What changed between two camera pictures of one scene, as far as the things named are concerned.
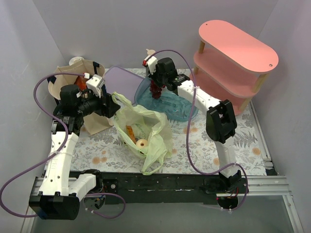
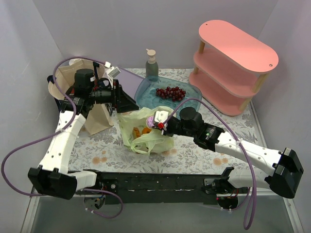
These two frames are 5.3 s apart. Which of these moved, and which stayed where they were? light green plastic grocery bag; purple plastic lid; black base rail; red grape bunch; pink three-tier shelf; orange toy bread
Moved: light green plastic grocery bag; orange toy bread; red grape bunch
Stayed: purple plastic lid; pink three-tier shelf; black base rail
